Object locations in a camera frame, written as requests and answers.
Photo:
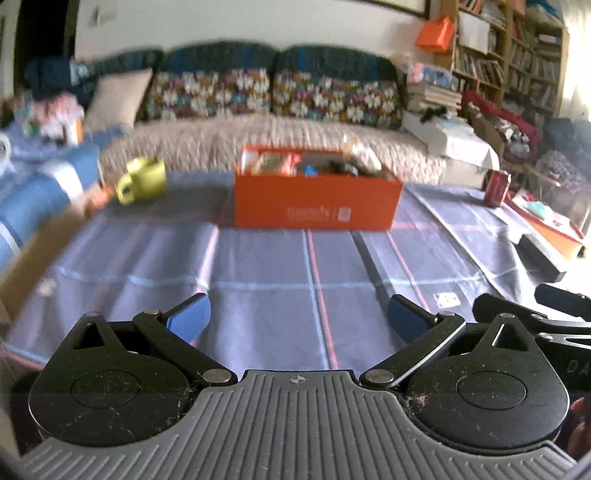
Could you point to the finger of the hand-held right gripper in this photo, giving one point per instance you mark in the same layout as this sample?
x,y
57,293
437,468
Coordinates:
x,y
563,300
489,305

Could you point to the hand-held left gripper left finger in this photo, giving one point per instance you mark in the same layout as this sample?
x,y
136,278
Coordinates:
x,y
189,316

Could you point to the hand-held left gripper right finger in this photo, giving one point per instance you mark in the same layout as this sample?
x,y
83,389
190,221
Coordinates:
x,y
408,318

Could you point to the orange cardboard box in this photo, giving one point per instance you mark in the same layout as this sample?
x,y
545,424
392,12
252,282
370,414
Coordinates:
x,y
277,203

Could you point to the brown snack packet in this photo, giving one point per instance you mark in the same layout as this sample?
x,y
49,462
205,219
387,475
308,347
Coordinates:
x,y
339,168

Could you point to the round cookie packet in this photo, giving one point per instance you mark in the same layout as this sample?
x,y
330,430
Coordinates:
x,y
272,164

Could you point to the blue snack packet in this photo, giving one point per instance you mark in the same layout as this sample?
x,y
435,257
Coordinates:
x,y
310,170

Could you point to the black rectangular box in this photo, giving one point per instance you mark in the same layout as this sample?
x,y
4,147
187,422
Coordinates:
x,y
542,256

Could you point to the red-edged tray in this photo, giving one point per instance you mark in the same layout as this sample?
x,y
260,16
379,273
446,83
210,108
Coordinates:
x,y
549,226

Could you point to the teal object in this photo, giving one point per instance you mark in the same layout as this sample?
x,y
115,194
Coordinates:
x,y
541,209

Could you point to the red soda can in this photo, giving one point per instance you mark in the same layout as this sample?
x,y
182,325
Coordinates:
x,y
496,189

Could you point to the green mug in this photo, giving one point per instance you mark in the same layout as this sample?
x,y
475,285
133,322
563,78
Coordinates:
x,y
147,182

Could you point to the dark patterned cloth pile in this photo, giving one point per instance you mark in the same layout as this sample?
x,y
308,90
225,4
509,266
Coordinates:
x,y
565,152

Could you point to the white box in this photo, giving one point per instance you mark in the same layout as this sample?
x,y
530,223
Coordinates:
x,y
457,141

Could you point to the quilted sofa cover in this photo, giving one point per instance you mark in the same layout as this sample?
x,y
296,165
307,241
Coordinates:
x,y
207,143

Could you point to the red cloth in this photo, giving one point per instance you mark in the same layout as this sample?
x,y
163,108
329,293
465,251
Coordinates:
x,y
503,115

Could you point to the blue striped blanket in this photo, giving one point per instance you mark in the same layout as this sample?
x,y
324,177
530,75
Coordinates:
x,y
41,194

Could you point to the stack of books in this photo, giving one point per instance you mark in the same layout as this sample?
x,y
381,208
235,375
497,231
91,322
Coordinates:
x,y
434,97

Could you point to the beige pillow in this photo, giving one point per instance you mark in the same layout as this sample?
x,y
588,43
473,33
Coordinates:
x,y
117,99

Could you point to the blue patterned pack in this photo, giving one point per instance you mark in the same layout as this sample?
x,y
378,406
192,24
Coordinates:
x,y
434,76

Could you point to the pink plastic bag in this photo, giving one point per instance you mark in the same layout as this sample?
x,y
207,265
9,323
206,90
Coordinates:
x,y
57,113

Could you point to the white folded cloth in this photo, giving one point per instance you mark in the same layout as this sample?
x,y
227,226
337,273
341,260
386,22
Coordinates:
x,y
4,152

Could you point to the wooden bookshelf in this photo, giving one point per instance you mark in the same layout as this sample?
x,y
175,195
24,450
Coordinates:
x,y
517,50

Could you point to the dark blue sofa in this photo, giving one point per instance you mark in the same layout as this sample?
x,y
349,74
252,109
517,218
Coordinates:
x,y
217,55

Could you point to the pile of dark clothes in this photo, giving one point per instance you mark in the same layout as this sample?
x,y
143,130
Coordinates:
x,y
55,76

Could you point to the orange paper bag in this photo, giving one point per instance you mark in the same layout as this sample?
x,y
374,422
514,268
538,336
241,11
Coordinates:
x,y
435,34

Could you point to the framed flower painting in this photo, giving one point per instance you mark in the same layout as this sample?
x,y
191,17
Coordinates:
x,y
401,5

